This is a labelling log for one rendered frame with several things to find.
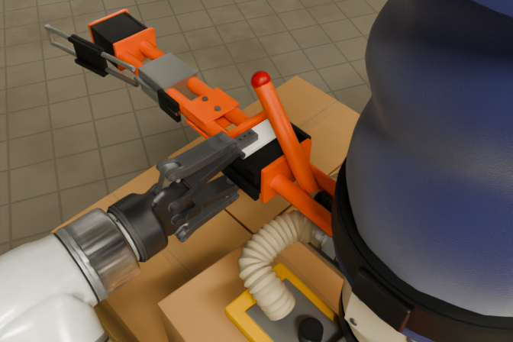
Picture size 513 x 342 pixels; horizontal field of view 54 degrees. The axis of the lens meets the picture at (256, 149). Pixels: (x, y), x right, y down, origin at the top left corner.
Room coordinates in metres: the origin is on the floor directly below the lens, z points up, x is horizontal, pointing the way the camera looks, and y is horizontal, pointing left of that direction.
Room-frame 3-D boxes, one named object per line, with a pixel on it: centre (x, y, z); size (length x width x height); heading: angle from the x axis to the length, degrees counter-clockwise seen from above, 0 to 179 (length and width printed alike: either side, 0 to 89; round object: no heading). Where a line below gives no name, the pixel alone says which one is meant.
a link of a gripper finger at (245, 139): (0.44, 0.02, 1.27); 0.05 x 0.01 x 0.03; 132
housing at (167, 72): (0.60, 0.13, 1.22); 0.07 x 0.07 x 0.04; 43
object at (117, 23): (0.71, 0.22, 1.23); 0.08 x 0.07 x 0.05; 43
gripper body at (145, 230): (0.35, 0.12, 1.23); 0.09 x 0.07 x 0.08; 132
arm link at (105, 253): (0.30, 0.17, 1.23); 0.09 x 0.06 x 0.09; 42
